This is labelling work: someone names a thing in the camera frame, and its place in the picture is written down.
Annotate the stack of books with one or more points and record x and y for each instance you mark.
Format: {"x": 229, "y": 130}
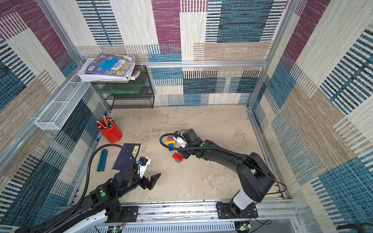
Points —
{"x": 109, "y": 67}

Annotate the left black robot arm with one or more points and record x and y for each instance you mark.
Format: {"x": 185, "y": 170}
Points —
{"x": 103, "y": 200}

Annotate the red long lego brick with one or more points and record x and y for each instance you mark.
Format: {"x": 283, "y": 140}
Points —
{"x": 178, "y": 157}

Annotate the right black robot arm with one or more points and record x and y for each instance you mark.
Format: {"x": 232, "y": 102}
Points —
{"x": 255, "y": 177}

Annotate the white wire mesh basket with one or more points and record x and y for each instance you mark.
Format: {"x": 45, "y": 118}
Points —
{"x": 59, "y": 110}

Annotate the black wire shelf rack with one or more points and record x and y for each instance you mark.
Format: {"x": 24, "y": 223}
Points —
{"x": 137, "y": 93}

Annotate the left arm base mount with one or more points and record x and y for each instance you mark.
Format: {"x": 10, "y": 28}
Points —
{"x": 128, "y": 214}

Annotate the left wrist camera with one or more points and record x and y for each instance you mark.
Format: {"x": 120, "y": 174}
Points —
{"x": 143, "y": 163}

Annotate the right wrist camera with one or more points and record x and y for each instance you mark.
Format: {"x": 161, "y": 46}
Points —
{"x": 187, "y": 138}

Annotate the red pencil cup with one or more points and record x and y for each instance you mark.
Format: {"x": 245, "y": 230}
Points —
{"x": 109, "y": 129}

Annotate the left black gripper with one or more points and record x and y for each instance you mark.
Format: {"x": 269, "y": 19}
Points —
{"x": 152, "y": 183}

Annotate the purple notebook yellow label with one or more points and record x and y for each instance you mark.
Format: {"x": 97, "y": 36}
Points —
{"x": 124, "y": 160}

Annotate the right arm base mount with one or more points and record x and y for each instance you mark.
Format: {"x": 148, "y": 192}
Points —
{"x": 230, "y": 210}

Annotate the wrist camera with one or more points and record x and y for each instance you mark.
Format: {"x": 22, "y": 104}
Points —
{"x": 187, "y": 138}
{"x": 143, "y": 163}

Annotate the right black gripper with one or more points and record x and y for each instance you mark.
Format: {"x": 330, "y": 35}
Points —
{"x": 183, "y": 148}

